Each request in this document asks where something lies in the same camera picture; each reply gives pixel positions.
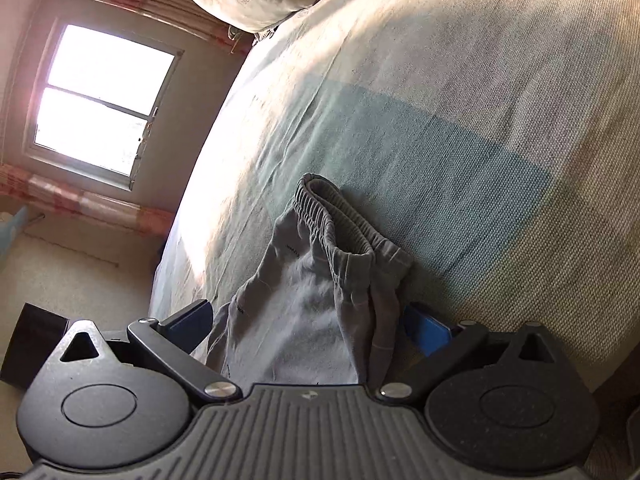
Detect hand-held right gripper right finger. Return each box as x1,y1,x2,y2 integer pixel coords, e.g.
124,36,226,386
375,304,556,402

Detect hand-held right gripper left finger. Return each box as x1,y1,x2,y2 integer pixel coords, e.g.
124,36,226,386
60,299,242,404

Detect grey pants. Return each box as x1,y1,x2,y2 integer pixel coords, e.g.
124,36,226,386
205,172,416,391

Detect light blue object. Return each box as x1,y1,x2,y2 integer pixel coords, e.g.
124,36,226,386
0,204,30,241

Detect bed with patchwork sheet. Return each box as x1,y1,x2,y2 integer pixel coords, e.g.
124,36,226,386
147,0,640,401

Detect window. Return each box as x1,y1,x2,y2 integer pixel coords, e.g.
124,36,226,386
22,17,186,193

